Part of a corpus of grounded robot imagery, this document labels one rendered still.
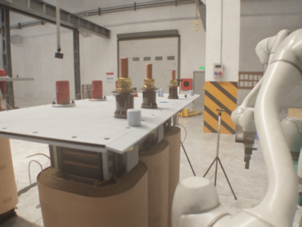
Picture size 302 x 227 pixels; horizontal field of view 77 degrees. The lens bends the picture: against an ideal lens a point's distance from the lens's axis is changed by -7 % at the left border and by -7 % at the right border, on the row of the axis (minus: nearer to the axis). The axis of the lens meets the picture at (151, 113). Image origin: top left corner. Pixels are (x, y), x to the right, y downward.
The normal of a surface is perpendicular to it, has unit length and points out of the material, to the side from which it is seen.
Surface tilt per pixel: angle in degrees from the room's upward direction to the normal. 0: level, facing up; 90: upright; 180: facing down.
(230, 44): 90
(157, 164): 90
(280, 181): 42
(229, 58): 90
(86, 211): 90
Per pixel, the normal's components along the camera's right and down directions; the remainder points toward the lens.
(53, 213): -0.29, 0.15
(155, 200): 0.57, 0.13
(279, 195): -0.44, -0.68
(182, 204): -0.73, -0.18
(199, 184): -0.06, -0.96
